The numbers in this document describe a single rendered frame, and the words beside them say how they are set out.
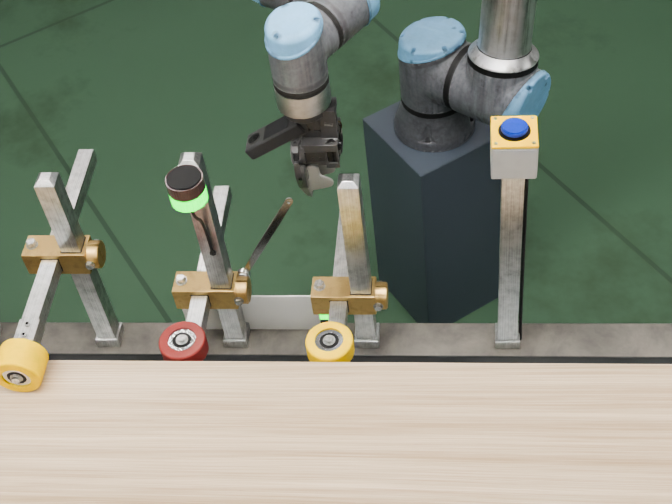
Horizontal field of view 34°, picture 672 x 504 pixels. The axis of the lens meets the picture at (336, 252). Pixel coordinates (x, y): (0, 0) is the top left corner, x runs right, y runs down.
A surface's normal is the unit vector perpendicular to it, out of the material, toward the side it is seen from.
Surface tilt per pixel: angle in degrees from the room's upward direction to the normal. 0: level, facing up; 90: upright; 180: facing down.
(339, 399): 0
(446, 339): 0
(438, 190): 90
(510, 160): 90
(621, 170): 0
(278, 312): 90
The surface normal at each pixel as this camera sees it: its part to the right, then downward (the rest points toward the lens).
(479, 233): 0.52, 0.60
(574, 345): -0.10, -0.66
